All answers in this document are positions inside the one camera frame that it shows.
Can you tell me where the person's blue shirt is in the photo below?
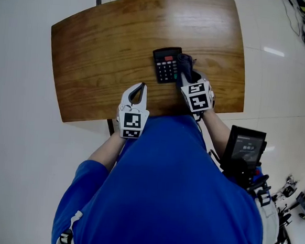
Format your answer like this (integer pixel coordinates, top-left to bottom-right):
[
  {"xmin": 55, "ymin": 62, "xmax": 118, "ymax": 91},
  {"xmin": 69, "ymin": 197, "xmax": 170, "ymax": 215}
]
[{"xmin": 50, "ymin": 105, "xmax": 273, "ymax": 244}]

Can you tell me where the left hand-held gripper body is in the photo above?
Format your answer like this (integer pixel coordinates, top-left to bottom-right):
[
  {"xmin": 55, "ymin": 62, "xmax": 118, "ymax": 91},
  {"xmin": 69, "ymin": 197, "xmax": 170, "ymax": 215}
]
[{"xmin": 115, "ymin": 104, "xmax": 151, "ymax": 140}]

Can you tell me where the black stand equipment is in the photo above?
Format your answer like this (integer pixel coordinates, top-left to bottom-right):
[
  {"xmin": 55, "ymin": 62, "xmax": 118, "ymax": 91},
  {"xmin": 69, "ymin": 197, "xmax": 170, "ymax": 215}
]
[{"xmin": 270, "ymin": 170, "xmax": 305, "ymax": 229}]

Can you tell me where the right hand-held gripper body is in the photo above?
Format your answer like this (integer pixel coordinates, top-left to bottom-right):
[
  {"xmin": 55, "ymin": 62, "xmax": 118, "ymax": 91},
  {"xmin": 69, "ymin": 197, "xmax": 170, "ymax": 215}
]
[{"xmin": 179, "ymin": 78, "xmax": 217, "ymax": 115}]

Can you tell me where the black screen device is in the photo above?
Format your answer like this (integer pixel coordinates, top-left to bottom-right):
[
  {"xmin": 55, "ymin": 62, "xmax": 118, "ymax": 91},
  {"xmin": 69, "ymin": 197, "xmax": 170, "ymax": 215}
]
[{"xmin": 220, "ymin": 124, "xmax": 269, "ymax": 181}]

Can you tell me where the black floor cable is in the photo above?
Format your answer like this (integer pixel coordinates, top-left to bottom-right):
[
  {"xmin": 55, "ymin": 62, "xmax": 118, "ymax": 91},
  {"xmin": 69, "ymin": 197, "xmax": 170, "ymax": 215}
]
[{"xmin": 279, "ymin": 0, "xmax": 304, "ymax": 36}]

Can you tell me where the person's right forearm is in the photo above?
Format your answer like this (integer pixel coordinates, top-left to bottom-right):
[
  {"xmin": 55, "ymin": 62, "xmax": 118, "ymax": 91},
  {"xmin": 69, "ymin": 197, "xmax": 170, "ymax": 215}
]
[{"xmin": 199, "ymin": 108, "xmax": 234, "ymax": 162}]

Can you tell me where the black calculator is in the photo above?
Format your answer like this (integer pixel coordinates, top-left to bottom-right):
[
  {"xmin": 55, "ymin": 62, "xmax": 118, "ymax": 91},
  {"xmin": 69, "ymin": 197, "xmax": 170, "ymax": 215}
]
[{"xmin": 150, "ymin": 45, "xmax": 184, "ymax": 86}]

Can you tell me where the dark cloth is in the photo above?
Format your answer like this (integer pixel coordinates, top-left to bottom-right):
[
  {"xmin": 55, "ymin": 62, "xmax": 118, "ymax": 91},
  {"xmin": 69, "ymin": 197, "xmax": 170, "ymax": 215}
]
[{"xmin": 173, "ymin": 52, "xmax": 198, "ymax": 90}]

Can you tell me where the grey harness strap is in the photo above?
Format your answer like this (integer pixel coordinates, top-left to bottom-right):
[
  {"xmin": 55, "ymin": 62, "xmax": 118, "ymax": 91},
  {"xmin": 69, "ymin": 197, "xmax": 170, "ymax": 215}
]
[
  {"xmin": 245, "ymin": 184, "xmax": 284, "ymax": 244},
  {"xmin": 55, "ymin": 208, "xmax": 84, "ymax": 244}
]

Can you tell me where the person's left forearm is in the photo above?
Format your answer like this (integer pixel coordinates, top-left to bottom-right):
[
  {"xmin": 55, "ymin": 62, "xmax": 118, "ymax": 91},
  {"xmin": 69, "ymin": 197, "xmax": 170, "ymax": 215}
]
[{"xmin": 85, "ymin": 132, "xmax": 127, "ymax": 174}]

